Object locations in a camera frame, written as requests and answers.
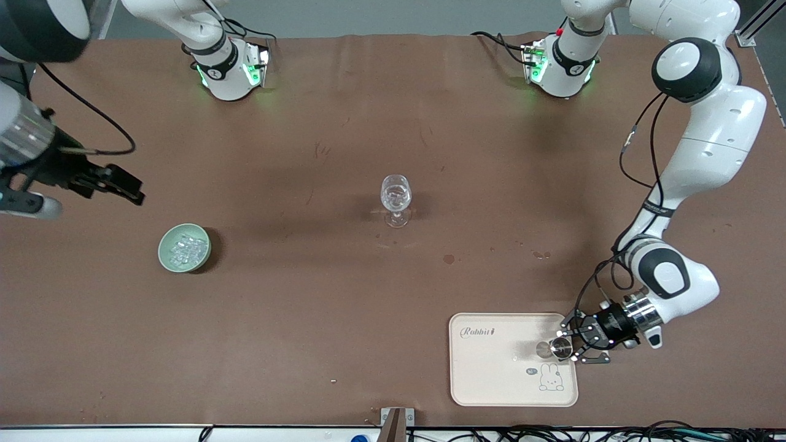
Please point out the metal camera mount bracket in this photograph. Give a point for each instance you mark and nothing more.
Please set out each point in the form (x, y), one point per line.
(396, 423)

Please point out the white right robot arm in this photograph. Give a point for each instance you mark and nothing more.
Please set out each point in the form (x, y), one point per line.
(221, 73)

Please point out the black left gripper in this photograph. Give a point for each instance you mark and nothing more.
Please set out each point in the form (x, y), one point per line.
(611, 321)

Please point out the brown table cover mat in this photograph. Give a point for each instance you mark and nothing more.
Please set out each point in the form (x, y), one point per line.
(307, 307)

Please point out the cream rabbit print tray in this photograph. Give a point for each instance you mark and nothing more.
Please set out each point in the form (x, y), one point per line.
(491, 368)

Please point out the clear ice cubes heap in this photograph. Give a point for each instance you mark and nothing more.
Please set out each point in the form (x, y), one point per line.
(186, 250)

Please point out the aluminium table corner profile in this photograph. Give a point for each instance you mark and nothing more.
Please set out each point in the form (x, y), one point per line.
(752, 27)

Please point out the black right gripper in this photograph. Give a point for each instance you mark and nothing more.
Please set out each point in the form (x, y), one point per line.
(56, 169)

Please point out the small blue cap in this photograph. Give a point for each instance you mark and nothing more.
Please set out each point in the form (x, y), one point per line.
(361, 438)

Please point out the clear stemmed wine glass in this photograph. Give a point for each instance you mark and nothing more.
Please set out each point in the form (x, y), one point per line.
(396, 196)

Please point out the steel double jigger cup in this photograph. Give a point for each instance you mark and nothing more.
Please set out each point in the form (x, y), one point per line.
(560, 348)

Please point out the pale green ceramic bowl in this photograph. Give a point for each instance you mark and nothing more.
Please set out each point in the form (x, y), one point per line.
(166, 255)

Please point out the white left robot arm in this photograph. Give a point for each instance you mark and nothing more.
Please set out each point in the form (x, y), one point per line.
(712, 153)

